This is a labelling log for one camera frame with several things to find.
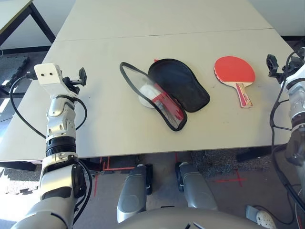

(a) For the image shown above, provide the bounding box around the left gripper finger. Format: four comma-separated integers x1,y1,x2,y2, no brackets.
78,67,87,86

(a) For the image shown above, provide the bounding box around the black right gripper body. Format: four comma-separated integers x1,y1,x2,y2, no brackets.
275,56,305,84

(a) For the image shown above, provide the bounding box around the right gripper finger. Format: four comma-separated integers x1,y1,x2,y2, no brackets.
266,54,279,77

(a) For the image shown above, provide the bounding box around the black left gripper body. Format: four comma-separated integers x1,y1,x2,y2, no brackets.
62,76,81,95

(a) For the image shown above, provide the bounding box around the red ping-pong paddle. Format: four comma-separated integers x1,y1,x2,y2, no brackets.
213,56,256,109

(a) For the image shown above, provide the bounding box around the black and red paddle case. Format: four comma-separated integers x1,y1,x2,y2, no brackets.
119,58,211,132

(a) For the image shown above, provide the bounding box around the black interlocking foam mat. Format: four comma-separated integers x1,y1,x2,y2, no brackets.
0,56,31,81

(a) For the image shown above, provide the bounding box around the red floor tape outline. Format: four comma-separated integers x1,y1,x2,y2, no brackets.
92,156,136,197

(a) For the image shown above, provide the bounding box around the black table foot bar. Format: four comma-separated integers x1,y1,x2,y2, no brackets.
0,161,36,172

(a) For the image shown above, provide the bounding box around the grey interlocking foam mat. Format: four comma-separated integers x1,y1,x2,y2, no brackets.
0,167,40,195

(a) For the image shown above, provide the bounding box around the dark grey textured floor mat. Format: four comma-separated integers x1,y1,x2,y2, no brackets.
190,149,263,179

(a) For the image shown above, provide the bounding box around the red floor tape cross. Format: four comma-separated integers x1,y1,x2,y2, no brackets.
215,169,248,187

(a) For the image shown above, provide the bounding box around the grey left robot leg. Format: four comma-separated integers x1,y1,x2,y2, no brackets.
116,164,153,224

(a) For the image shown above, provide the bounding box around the grey robot leg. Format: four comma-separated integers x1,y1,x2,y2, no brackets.
175,162,219,210
116,164,153,224

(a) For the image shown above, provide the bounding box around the grey right robot leg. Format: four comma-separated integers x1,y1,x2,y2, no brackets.
175,162,219,210

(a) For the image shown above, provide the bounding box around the grey foot pedal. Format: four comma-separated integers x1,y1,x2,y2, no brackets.
245,205,261,221

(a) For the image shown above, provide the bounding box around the white perforated clog shoe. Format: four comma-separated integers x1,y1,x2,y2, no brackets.
256,209,277,229

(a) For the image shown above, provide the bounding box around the grey robot torso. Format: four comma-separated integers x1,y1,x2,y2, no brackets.
116,207,263,229

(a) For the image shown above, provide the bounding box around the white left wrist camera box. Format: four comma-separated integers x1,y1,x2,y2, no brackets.
33,63,79,98

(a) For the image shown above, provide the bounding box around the thin black pedal cable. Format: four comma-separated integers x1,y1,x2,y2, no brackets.
252,204,290,225

